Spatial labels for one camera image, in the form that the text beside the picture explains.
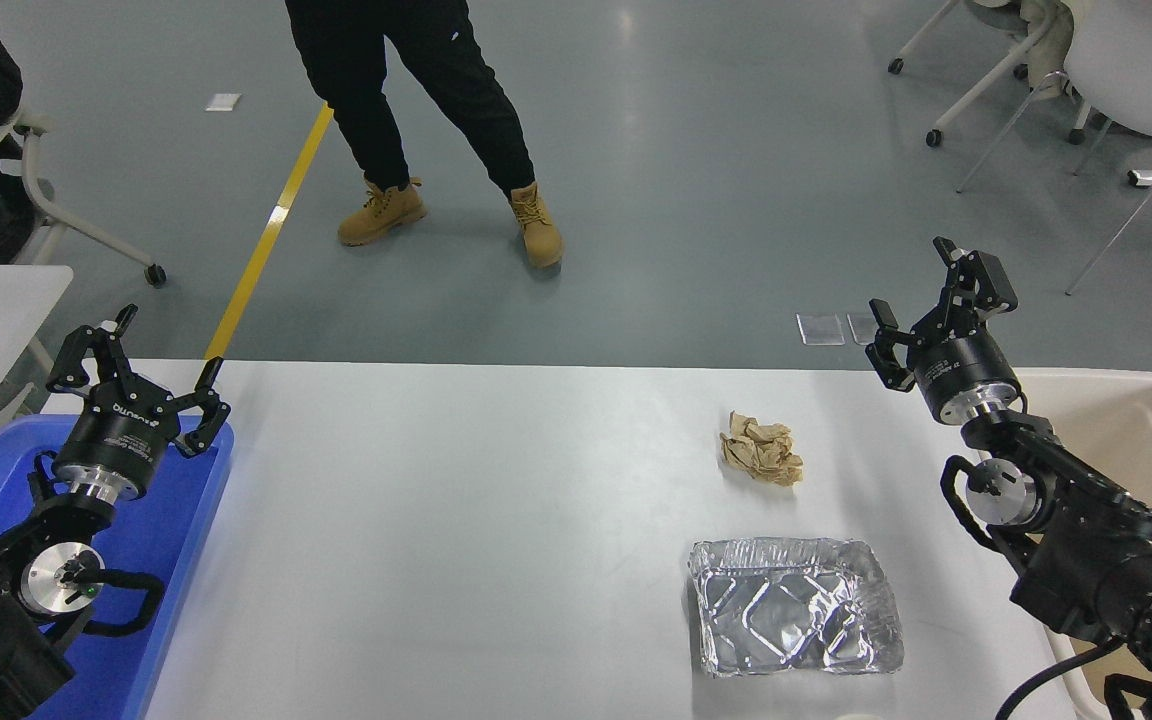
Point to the silver foil tray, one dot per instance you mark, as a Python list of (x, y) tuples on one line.
[(796, 610)]

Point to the large pale plastic bin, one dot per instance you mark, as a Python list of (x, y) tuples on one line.
[(1136, 430)]

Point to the clear floor plate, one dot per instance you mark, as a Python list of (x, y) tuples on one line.
[(871, 329), (821, 330)]

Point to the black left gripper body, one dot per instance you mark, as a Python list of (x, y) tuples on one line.
[(121, 435)]

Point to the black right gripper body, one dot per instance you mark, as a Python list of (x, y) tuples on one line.
[(966, 370)]

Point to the person in tan boots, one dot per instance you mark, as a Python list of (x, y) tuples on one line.
[(376, 100)]

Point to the blue plastic tray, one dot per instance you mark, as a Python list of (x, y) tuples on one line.
[(181, 520)]

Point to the white-framed caster chair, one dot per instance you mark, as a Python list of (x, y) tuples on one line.
[(986, 75)]

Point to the crumpled tan paper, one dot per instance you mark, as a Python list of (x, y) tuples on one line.
[(761, 450)]

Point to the white rolling office chair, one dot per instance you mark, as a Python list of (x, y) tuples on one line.
[(31, 170)]

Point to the yellow floor tape line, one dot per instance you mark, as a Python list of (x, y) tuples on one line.
[(266, 250)]

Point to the white shell chair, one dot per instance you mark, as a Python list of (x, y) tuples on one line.
[(1136, 70)]

